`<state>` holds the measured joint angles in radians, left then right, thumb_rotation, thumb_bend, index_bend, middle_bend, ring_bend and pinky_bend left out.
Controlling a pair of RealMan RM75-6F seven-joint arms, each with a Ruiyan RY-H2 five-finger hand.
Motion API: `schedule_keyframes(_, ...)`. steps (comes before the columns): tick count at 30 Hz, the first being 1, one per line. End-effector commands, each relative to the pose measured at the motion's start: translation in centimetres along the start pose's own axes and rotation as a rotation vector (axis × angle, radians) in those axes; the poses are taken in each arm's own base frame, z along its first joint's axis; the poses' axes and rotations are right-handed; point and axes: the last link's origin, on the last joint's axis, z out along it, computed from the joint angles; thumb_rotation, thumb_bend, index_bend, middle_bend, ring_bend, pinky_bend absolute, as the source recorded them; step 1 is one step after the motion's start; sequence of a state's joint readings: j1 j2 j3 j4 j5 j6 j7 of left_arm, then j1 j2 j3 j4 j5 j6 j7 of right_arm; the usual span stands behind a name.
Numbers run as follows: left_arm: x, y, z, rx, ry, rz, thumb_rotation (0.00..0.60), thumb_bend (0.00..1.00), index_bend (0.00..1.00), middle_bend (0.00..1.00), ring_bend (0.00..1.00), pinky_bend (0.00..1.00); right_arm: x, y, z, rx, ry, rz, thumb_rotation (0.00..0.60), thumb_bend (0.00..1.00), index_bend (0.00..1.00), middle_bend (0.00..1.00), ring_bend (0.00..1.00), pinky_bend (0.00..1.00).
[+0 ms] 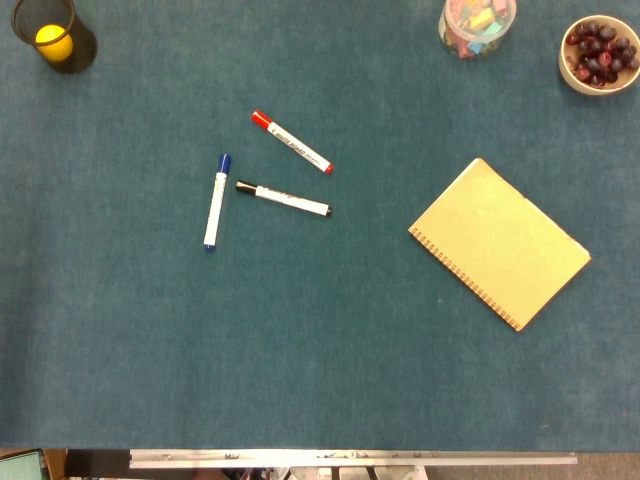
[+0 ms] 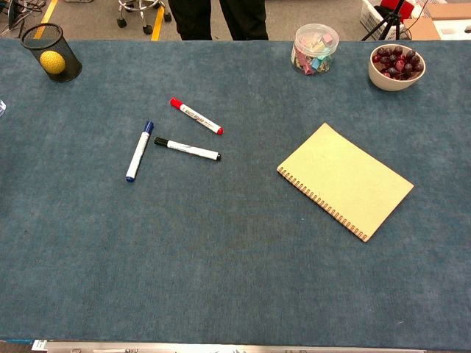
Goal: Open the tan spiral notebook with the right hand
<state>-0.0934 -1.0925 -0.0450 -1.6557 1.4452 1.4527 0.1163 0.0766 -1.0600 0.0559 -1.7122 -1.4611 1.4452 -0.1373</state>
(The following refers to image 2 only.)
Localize yellow ball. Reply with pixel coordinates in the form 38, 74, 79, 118
39, 50, 66, 75

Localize red-capped marker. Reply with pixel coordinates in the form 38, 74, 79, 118
169, 97, 224, 136

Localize black-capped marker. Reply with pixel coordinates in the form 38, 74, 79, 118
153, 136, 222, 162

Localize red box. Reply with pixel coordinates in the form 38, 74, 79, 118
380, 0, 417, 23

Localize beige bowl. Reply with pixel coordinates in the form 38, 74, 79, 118
368, 44, 427, 91

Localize blue felt table mat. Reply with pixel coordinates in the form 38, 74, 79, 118
0, 38, 471, 341

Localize aluminium table rail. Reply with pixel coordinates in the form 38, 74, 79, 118
31, 340, 428, 353

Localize clear jar of coloured clips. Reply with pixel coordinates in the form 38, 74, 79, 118
290, 23, 340, 77

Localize dark red cherries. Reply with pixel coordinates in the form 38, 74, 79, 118
372, 46, 425, 81

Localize blue-capped marker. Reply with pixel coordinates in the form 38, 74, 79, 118
125, 121, 155, 183

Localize cardboard box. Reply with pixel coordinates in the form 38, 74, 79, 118
403, 3, 471, 40

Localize spiral bound notebook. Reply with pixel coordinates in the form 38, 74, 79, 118
276, 122, 415, 243

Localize black cup with yellow ball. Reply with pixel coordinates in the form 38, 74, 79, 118
20, 22, 83, 84

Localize chrome wheeled stool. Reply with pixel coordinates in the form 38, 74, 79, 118
116, 0, 173, 36

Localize tangled black cables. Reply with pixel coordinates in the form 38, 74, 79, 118
0, 0, 47, 38

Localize white plastic basket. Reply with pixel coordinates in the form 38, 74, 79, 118
359, 0, 402, 40

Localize person in black trousers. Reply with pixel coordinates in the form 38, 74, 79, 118
167, 0, 269, 41

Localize black tripod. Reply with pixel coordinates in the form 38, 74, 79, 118
361, 0, 413, 41

